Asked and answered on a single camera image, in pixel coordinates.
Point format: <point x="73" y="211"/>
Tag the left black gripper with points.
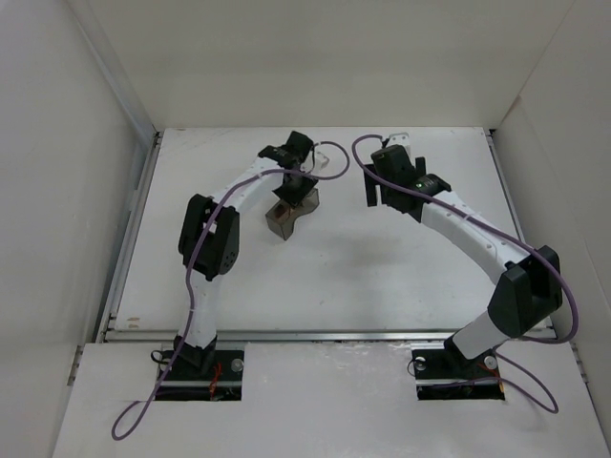
<point x="296" y="187"/>

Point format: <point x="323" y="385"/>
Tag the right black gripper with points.
<point x="393" y="181"/>

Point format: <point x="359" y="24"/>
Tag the natural long wood block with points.
<point x="282" y="212"/>

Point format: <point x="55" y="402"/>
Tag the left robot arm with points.
<point x="209" y="240"/>

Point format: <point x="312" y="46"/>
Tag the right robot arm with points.
<point x="527" y="289"/>

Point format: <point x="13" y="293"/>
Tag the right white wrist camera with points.
<point x="399" y="139"/>

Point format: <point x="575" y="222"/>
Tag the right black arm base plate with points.
<point x="441" y="375"/>

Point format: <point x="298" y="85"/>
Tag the aluminium left rail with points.
<point x="126" y="243"/>

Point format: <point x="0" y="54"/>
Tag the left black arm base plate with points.
<point x="218" y="380"/>

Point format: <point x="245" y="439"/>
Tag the aluminium front rail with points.
<point x="278" y="336"/>

